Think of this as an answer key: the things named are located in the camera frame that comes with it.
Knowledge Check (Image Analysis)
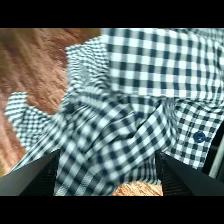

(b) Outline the checked shirt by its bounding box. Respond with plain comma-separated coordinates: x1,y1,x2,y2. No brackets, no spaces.
3,27,224,197

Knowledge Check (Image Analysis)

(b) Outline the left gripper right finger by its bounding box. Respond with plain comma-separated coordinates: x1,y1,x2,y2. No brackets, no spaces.
155,151,224,197

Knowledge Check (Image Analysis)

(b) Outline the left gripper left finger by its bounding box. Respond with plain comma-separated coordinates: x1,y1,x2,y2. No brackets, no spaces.
0,148,62,197

